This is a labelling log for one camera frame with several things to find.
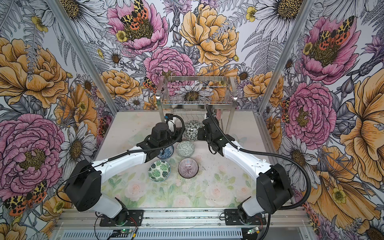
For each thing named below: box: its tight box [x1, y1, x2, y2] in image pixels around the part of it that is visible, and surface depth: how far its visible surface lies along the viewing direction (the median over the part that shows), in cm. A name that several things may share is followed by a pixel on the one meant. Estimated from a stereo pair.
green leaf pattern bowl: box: [148, 160, 171, 183], surface depth 88 cm
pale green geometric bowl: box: [176, 141, 195, 158], surface depth 99 cm
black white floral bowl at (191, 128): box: [183, 120, 204, 142], surface depth 88 cm
